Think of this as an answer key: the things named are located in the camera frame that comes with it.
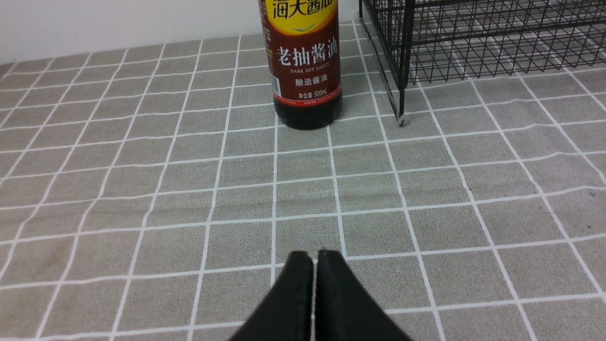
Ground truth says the dark soy sauce bottle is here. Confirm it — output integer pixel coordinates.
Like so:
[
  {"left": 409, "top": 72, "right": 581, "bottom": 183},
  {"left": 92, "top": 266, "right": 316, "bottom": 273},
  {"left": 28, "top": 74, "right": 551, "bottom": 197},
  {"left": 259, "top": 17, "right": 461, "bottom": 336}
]
[{"left": 258, "top": 0, "right": 342, "bottom": 130}]

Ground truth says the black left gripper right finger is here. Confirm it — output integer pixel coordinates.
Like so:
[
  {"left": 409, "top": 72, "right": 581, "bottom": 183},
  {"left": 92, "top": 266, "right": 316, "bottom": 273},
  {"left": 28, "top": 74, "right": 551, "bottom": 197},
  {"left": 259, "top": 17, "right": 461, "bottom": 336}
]
[{"left": 315, "top": 250, "right": 411, "bottom": 341}]

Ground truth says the black wire mesh shelf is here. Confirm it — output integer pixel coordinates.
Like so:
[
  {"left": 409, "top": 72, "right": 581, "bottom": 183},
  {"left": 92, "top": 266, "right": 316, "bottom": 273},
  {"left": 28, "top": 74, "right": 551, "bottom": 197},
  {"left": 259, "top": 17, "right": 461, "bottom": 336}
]
[{"left": 358, "top": 0, "right": 606, "bottom": 126}]

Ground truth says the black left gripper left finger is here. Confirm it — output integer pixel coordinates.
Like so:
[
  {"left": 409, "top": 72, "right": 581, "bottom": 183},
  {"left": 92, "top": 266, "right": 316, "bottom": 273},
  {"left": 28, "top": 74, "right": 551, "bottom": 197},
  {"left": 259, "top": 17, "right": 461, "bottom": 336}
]
[{"left": 231, "top": 251, "right": 314, "bottom": 341}]

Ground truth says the grey checked tablecloth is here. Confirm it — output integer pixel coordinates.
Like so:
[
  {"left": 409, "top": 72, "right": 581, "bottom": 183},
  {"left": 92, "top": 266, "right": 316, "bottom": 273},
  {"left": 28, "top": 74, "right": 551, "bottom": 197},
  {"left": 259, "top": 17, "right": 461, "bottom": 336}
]
[{"left": 0, "top": 23, "right": 605, "bottom": 341}]

